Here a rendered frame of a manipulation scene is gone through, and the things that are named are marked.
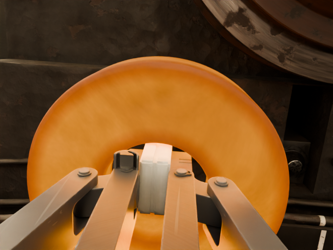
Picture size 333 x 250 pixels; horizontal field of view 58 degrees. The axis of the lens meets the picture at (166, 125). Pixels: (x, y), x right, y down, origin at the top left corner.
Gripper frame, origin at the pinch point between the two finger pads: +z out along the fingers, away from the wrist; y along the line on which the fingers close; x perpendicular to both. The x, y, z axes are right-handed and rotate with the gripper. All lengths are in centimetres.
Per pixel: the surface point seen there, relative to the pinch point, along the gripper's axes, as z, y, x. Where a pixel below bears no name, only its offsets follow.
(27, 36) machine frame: 32.6, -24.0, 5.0
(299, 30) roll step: 15.6, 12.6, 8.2
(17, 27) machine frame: 32.7, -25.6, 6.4
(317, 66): 17.2, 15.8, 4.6
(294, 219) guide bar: 16.3, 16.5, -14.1
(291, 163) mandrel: 27.3, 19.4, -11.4
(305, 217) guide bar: 16.6, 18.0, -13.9
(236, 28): 17.4, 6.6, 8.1
